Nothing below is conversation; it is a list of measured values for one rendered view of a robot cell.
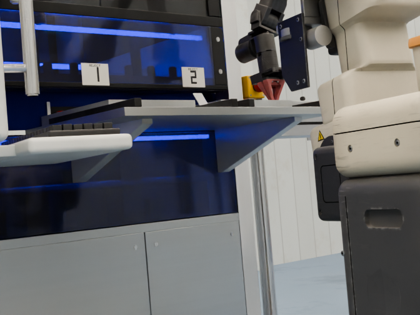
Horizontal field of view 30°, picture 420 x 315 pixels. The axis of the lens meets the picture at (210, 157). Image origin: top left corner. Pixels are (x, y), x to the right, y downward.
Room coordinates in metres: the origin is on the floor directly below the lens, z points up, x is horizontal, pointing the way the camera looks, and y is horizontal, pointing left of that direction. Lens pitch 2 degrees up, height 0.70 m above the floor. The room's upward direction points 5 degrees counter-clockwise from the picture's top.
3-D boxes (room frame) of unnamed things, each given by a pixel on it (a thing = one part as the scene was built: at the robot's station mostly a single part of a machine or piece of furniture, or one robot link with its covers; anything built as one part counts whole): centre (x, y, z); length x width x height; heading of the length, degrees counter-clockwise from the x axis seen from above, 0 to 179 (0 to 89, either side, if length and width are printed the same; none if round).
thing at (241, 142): (2.26, -0.14, 0.79); 0.34 x 0.03 x 0.13; 40
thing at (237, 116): (2.11, 0.06, 0.87); 0.70 x 0.48 x 0.02; 130
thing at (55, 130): (1.62, 0.32, 0.82); 0.40 x 0.14 x 0.02; 29
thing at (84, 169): (1.94, 0.25, 0.79); 0.34 x 0.03 x 0.13; 40
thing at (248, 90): (2.52, -0.14, 0.99); 0.08 x 0.07 x 0.07; 40
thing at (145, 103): (2.05, 0.23, 0.90); 0.34 x 0.26 x 0.04; 40
